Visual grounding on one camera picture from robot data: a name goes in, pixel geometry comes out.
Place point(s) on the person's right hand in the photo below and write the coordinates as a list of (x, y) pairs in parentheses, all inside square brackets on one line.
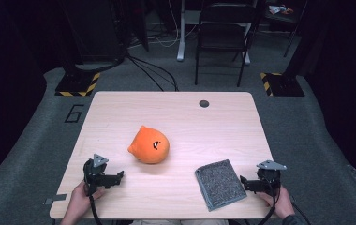
[(284, 204)]

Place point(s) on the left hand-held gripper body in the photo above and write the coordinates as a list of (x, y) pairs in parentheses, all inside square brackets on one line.
[(93, 179)]

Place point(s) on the white desk leg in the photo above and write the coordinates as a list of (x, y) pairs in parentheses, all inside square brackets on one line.
[(181, 37)]

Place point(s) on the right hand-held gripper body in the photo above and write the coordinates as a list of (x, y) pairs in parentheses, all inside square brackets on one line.
[(269, 178)]

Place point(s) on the person's left hand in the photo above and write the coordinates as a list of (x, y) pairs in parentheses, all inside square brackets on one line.
[(79, 200)]

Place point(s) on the black striped stand base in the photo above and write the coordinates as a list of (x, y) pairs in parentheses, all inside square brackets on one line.
[(284, 84), (76, 84)]

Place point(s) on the black folding chair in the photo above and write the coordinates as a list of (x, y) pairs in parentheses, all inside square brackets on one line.
[(224, 34)]

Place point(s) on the orange plush toy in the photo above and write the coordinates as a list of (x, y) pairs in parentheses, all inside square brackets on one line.
[(149, 146)]

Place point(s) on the colourful items on dark table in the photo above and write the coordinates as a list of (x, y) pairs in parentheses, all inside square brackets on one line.
[(279, 10)]

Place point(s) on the black tape floor marking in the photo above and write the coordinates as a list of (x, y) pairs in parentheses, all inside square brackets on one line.
[(74, 113)]

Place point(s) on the grey tape strip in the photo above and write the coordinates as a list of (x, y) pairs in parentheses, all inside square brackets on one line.
[(56, 198)]

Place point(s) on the grey fluffy cloth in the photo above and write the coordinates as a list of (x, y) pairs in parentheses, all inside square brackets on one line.
[(219, 184)]

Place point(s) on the black equipment cabinet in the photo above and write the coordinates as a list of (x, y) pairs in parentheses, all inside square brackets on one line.
[(95, 31)]

